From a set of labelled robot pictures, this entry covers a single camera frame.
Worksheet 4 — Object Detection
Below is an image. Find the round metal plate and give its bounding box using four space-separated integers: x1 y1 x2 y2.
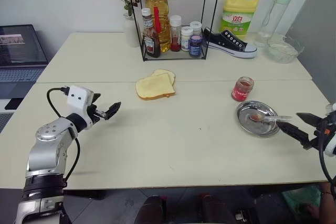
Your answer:
235 100 281 137

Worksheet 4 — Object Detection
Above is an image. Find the large yellow bread slice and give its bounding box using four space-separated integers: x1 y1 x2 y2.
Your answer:
135 72 176 101

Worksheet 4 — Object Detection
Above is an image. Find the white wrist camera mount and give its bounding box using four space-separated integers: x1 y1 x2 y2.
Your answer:
66 85 95 125
323 102 336 157

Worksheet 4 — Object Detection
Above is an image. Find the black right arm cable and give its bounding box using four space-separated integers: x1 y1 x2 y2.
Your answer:
318 118 336 183

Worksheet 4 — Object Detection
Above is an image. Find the dark rounded shape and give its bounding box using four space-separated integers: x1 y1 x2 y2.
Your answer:
134 194 169 224

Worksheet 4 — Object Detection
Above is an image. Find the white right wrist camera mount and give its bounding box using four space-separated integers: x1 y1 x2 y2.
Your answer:
323 102 336 157

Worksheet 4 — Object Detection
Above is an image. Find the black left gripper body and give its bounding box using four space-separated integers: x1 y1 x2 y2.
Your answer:
88 104 108 125

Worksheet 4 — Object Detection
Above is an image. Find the black wire shelf rack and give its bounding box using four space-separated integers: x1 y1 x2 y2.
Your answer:
125 0 224 62

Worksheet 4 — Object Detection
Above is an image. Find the metal spoon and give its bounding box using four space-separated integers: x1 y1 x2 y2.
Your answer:
249 113 293 124

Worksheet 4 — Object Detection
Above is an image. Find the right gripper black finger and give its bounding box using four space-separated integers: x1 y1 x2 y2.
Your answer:
296 112 322 131
276 120 313 151

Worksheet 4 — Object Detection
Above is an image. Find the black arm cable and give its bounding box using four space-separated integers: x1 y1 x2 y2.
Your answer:
47 86 81 183
318 118 336 183

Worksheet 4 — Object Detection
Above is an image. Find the grey laptop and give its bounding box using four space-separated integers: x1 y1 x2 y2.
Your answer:
0 24 49 111

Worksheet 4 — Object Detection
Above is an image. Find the yellow dish soap pump bottle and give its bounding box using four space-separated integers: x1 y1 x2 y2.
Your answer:
218 0 261 40

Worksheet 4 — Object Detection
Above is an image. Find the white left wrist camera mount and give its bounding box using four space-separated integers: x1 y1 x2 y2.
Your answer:
66 85 95 125

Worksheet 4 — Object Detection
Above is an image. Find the dark blue jar pink lid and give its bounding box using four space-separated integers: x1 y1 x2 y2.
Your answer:
188 34 204 58

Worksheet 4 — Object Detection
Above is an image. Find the dark sauce bottle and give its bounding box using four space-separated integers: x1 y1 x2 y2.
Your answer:
141 7 161 59

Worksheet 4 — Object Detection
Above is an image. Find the clear glass bowl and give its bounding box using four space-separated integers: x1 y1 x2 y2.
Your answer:
265 35 306 64

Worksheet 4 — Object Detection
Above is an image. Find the person's bare hand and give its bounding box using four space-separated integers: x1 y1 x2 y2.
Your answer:
298 202 323 220

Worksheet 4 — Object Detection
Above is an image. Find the white jar blue label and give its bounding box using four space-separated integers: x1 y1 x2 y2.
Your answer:
180 26 195 52

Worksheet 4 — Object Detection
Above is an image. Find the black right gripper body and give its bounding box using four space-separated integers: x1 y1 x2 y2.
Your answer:
309 118 332 151

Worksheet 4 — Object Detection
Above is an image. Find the green cloth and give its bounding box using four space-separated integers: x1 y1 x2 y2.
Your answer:
281 184 323 216

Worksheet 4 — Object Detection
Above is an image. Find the open red jam jar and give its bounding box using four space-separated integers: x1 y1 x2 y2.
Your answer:
230 76 255 103

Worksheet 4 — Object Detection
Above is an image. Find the white vase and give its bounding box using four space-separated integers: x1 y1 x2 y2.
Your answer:
123 16 142 48

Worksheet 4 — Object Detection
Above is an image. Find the black and white sneaker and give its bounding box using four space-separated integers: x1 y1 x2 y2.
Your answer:
203 26 258 59

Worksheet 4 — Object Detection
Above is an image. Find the clear bottle pale green lid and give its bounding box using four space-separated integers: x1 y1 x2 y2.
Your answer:
254 0 295 48

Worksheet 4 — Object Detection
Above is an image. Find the cooking oil bottle red handle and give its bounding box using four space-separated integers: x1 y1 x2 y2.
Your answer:
144 0 172 53

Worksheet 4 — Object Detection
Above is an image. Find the red spice jar white lid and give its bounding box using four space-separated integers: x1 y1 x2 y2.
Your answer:
169 15 183 52

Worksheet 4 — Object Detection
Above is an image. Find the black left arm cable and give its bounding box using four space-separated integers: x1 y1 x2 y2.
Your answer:
47 86 81 183

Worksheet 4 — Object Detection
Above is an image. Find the person's forearm with bracelet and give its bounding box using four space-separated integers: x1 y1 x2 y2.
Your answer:
318 181 336 224

